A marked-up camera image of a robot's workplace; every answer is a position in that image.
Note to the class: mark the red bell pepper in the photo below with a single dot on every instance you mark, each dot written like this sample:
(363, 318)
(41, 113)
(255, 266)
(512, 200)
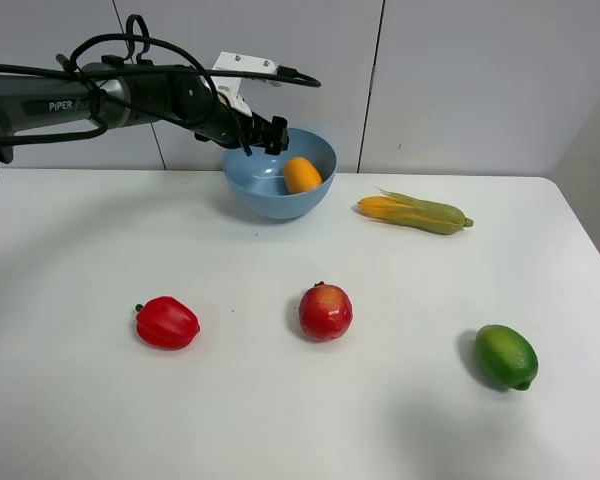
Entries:
(165, 323)

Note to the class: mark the orange mango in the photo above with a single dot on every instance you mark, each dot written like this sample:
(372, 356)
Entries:
(300, 175)

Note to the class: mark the red pomegranate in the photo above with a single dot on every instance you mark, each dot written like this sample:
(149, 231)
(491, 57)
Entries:
(325, 312)

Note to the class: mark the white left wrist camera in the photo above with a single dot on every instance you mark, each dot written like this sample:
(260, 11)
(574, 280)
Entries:
(230, 69)

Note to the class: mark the green lime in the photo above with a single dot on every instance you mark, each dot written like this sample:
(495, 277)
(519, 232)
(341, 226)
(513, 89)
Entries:
(506, 357)

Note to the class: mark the blue bowl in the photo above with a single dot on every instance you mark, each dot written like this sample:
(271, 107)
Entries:
(258, 182)

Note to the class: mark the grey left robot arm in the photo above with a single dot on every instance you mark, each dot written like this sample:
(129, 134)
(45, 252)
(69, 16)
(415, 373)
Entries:
(40, 107)

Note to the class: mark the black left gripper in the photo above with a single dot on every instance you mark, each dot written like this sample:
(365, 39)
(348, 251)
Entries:
(232, 130)

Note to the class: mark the corn cob with husk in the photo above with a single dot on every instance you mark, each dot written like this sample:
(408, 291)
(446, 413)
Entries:
(402, 210)

